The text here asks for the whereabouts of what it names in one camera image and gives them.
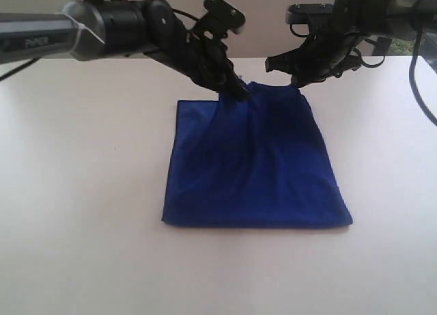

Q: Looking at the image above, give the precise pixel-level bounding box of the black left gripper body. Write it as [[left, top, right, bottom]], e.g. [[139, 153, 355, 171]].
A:
[[143, 0, 236, 92]]

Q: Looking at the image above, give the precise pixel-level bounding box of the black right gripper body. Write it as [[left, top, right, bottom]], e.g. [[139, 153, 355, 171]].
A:
[[292, 0, 367, 85]]

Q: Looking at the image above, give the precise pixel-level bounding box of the blue cloth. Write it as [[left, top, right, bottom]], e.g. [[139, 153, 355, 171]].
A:
[[162, 82, 353, 230]]

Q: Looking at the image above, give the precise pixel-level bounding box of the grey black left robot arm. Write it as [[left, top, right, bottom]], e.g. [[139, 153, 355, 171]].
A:
[[1, 0, 249, 101]]

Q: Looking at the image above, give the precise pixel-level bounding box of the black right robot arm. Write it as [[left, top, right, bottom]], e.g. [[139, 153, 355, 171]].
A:
[[265, 0, 436, 88]]

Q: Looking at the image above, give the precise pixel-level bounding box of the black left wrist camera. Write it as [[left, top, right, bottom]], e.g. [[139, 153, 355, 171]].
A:
[[195, 0, 246, 39]]

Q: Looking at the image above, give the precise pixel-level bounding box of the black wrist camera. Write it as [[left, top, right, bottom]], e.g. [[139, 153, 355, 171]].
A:
[[285, 3, 333, 25], [195, 0, 246, 39]]

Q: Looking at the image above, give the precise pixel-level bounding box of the black window frame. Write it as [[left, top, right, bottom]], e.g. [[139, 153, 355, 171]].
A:
[[372, 37, 393, 56]]

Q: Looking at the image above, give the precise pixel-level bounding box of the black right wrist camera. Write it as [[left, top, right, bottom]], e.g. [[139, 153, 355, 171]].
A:
[[285, 3, 333, 25]]

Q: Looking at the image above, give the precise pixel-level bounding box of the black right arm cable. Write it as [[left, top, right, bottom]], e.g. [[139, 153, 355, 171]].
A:
[[354, 0, 437, 123]]

